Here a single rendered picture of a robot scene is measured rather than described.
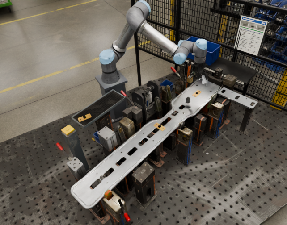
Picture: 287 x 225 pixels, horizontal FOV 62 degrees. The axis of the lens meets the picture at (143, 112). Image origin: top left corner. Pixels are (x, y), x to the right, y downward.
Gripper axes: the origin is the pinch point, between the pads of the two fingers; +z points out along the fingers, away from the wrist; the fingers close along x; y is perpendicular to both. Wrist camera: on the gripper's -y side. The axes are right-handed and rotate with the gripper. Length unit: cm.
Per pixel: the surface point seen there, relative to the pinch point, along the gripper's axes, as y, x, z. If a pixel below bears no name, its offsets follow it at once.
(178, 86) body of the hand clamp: 3.0, -16.1, 10.1
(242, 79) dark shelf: -35.0, 20.3, 8.7
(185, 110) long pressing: 22.0, 4.7, 11.2
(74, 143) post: 97, -30, 6
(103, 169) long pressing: 95, -3, 11
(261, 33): -55, 18, -23
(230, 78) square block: -25.7, 13.9, 5.7
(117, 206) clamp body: 107, 22, 4
